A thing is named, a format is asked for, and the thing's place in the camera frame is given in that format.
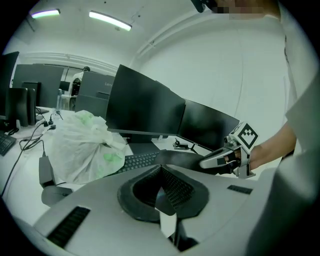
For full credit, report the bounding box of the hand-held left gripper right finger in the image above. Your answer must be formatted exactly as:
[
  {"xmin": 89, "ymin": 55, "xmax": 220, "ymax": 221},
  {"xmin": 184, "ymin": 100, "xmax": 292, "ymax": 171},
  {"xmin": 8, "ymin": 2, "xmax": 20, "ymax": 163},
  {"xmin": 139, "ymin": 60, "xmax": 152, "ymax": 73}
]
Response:
[{"xmin": 159, "ymin": 164, "xmax": 261, "ymax": 256}]

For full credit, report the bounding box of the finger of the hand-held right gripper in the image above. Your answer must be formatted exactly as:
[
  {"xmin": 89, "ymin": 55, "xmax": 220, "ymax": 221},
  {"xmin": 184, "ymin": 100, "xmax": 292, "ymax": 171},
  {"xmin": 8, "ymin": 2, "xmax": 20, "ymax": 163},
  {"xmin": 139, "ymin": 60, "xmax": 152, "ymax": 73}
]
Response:
[{"xmin": 198, "ymin": 146, "xmax": 241, "ymax": 176}]

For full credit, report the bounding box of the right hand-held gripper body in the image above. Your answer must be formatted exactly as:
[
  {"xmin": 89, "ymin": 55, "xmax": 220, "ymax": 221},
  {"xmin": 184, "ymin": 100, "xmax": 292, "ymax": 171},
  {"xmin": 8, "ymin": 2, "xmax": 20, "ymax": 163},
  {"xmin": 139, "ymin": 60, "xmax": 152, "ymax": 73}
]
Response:
[{"xmin": 223, "ymin": 121, "xmax": 260, "ymax": 180}]

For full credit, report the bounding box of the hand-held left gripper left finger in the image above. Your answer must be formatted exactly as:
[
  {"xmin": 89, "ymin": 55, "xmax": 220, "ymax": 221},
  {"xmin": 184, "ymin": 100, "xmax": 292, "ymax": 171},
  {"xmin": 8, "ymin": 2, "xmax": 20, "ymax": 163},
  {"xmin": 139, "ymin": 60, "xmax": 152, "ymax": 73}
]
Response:
[{"xmin": 32, "ymin": 164, "xmax": 181, "ymax": 256}]

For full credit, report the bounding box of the black mouse pad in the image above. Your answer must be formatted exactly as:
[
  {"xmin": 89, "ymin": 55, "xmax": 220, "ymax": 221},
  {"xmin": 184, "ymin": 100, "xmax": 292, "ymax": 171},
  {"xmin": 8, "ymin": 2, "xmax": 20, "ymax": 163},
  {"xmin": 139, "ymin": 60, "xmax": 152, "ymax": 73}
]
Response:
[{"xmin": 154, "ymin": 149, "xmax": 226, "ymax": 176}]

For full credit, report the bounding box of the person's right forearm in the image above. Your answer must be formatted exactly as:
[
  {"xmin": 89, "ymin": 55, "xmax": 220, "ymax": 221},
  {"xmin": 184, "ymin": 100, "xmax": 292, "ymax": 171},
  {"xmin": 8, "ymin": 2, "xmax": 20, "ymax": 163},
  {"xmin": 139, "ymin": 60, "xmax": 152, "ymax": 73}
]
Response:
[{"xmin": 248, "ymin": 122, "xmax": 299, "ymax": 175}]

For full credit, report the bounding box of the large curved black monitor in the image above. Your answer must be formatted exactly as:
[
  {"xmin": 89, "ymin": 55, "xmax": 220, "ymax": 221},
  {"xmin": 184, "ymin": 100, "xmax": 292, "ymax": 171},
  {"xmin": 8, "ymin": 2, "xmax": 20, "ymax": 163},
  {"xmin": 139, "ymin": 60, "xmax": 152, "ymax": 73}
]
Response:
[{"xmin": 175, "ymin": 99, "xmax": 241, "ymax": 154}]

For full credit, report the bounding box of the grey oval device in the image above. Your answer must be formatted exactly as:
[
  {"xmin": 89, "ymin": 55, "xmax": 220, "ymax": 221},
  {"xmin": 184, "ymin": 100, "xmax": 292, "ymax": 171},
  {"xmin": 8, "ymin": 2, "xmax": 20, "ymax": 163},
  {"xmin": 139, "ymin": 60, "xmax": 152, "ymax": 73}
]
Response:
[{"xmin": 40, "ymin": 185, "xmax": 74, "ymax": 207}]

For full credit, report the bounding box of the person's white shirt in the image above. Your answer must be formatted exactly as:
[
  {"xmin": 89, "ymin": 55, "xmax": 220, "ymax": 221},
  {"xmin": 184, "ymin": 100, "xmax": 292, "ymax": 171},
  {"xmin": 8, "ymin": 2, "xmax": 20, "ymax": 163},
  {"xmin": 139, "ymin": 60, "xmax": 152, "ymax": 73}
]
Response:
[{"xmin": 245, "ymin": 9, "xmax": 320, "ymax": 256}]

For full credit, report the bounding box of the black keyboard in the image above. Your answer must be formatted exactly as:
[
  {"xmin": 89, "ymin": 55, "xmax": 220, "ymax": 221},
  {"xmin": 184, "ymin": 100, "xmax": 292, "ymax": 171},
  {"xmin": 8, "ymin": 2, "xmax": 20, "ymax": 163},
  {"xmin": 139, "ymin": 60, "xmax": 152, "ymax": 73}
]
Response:
[
  {"xmin": 107, "ymin": 151, "xmax": 161, "ymax": 177},
  {"xmin": 0, "ymin": 130, "xmax": 18, "ymax": 157}
]

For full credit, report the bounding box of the white plastic bag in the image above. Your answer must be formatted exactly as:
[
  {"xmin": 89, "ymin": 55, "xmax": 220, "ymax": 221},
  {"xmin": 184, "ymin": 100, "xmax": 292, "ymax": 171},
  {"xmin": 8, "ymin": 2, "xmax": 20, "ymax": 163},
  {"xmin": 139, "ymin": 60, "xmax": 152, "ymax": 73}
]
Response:
[{"xmin": 45, "ymin": 109, "xmax": 129, "ymax": 186}]

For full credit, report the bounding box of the black flat computer monitor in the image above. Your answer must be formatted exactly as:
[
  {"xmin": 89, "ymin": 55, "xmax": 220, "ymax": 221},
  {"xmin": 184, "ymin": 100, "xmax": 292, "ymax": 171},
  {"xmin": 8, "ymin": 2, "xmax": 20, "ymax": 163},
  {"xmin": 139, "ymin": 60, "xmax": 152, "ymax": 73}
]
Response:
[{"xmin": 104, "ymin": 63, "xmax": 187, "ymax": 156}]

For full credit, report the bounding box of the small black monitor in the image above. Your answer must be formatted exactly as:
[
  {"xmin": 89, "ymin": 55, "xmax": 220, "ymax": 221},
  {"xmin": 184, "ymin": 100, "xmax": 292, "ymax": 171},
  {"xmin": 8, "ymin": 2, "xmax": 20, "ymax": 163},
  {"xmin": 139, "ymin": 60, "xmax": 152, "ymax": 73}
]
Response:
[{"xmin": 74, "ymin": 93, "xmax": 111, "ymax": 117}]

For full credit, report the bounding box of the clear water bottle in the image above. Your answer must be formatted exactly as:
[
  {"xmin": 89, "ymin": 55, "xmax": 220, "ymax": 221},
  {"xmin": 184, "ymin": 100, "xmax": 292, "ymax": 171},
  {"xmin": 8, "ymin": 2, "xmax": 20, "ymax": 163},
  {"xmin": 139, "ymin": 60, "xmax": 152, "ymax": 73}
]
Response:
[{"xmin": 55, "ymin": 88, "xmax": 64, "ymax": 114}]

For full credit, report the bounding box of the ceiling strip light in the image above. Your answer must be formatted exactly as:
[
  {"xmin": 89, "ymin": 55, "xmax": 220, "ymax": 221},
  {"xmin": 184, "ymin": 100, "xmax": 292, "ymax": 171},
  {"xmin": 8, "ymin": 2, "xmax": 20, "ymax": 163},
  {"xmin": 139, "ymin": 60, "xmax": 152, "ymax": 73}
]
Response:
[
  {"xmin": 30, "ymin": 8, "xmax": 62, "ymax": 20},
  {"xmin": 88, "ymin": 10, "xmax": 133, "ymax": 32}
]

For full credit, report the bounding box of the black coiled cable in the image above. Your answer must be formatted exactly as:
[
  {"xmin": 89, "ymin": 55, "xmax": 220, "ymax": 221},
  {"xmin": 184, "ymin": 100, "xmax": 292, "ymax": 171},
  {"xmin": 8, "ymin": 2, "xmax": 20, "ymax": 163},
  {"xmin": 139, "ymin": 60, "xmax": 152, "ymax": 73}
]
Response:
[{"xmin": 172, "ymin": 139, "xmax": 190, "ymax": 150}]

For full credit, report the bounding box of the long black power cable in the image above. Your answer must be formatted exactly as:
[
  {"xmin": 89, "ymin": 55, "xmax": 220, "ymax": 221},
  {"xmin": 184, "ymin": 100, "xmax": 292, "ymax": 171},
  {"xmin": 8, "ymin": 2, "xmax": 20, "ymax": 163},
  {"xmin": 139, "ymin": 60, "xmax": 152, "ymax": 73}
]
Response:
[{"xmin": 0, "ymin": 122, "xmax": 46, "ymax": 196}]

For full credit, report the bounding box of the person's black head camera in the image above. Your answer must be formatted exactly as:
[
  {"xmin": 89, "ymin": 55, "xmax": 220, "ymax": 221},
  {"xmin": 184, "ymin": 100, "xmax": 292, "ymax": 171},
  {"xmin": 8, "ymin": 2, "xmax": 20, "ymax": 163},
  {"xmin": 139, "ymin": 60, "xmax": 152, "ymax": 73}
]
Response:
[{"xmin": 190, "ymin": 0, "xmax": 214, "ymax": 14}]

